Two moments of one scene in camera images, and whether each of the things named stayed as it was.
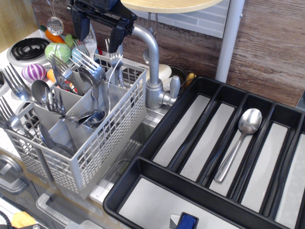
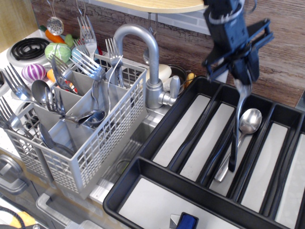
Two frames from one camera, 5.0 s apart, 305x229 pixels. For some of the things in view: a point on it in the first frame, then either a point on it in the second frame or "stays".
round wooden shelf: [169, 6] stays
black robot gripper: [114, 12] -> [226, 23]
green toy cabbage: [62, 51] stays
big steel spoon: [88, 78] -> [243, 88]
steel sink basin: [136, 142] stays
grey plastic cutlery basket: [84, 113] stays
